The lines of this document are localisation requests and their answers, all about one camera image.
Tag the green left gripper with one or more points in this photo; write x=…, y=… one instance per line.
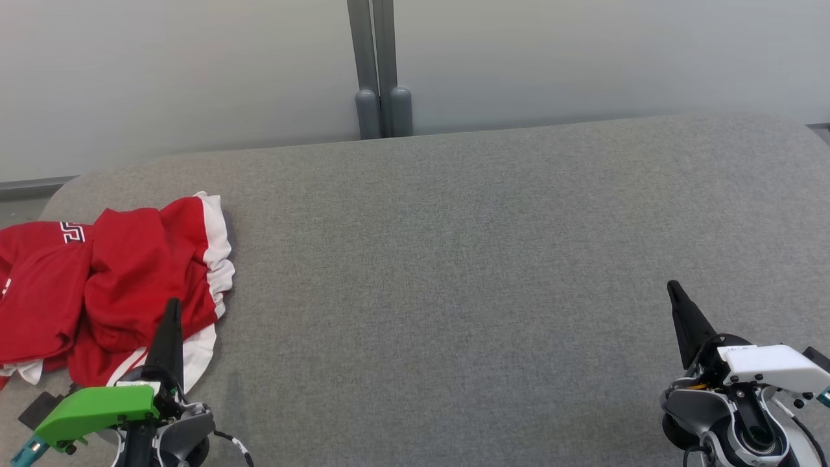
x=97, y=408

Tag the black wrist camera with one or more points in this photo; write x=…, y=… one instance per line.
x=39, y=408
x=818, y=358

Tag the red shirt with white sleeves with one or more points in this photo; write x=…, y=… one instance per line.
x=39, y=292

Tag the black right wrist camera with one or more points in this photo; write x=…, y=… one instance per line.
x=818, y=358

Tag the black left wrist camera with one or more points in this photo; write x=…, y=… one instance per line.
x=39, y=408

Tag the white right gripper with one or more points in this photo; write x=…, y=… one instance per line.
x=771, y=366

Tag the grey metal post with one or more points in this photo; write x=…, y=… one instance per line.
x=401, y=113
x=367, y=117

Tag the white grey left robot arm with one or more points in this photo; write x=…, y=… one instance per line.
x=188, y=431

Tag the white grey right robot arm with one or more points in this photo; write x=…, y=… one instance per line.
x=697, y=405

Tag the red shorts with white stripes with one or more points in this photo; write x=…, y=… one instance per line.
x=149, y=259

